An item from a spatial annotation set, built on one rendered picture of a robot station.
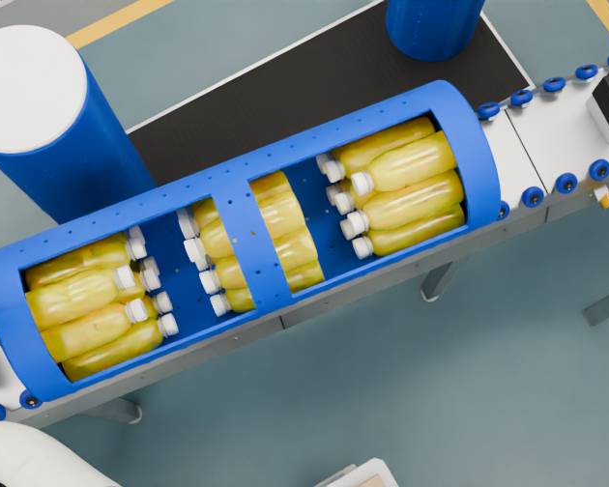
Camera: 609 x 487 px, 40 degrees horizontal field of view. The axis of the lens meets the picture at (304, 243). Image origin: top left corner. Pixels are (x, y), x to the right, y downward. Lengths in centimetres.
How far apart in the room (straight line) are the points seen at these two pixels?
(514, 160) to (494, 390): 101
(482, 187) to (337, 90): 126
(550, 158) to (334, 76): 105
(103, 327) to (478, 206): 68
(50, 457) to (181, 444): 170
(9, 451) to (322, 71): 196
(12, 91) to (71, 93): 12
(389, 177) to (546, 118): 50
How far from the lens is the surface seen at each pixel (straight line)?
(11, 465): 92
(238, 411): 255
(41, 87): 176
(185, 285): 164
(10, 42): 182
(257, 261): 137
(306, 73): 267
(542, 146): 180
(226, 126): 261
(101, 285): 143
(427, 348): 259
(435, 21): 249
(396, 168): 144
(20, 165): 178
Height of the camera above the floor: 254
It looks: 75 degrees down
